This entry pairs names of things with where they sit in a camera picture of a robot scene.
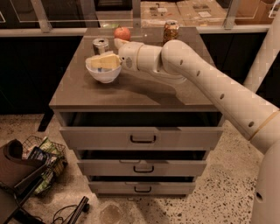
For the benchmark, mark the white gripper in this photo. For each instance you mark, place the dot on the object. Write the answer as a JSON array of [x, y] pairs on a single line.
[[129, 56]]

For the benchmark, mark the silver blue redbull can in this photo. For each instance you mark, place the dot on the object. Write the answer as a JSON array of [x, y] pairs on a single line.
[[100, 46]]

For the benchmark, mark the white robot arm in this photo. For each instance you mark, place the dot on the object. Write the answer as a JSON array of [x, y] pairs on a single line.
[[257, 119]]

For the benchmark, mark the white bowl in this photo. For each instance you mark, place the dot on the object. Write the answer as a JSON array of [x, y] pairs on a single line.
[[104, 75]]

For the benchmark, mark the orange brown soda can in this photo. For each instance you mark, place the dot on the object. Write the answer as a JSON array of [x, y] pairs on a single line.
[[171, 30]]

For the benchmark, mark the red apple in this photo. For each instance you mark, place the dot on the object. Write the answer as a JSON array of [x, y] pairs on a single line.
[[122, 33]]

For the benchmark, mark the cardboard box left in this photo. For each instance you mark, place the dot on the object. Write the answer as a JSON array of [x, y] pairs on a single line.
[[155, 14]]

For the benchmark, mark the cardboard box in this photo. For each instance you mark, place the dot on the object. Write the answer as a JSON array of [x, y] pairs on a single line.
[[201, 12], [155, 14]]

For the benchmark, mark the top grey drawer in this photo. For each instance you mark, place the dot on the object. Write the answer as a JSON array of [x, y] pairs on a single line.
[[142, 131]]

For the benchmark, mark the grey drawer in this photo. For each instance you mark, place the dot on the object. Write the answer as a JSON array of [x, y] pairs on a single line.
[[142, 131], [137, 185], [170, 163]]

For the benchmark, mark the grey drawer cabinet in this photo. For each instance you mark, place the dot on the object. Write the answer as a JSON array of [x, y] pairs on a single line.
[[79, 92]]

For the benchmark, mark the cardboard box right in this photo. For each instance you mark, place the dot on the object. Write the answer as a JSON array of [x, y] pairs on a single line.
[[201, 12]]

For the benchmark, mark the glass railing with metal posts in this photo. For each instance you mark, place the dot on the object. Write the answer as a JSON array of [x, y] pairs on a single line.
[[23, 18]]

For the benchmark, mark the middle grey drawer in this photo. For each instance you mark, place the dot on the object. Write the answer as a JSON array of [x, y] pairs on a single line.
[[170, 163]]

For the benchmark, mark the bottom grey drawer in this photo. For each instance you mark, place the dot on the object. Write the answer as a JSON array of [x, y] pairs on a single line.
[[137, 185]]

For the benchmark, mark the brown chair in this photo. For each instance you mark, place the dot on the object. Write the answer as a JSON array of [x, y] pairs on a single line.
[[19, 177]]

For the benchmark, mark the black bar on floor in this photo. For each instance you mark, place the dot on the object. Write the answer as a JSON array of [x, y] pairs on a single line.
[[83, 207]]

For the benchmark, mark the wire basket with snack bags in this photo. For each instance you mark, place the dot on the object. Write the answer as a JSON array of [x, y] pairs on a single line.
[[51, 153]]

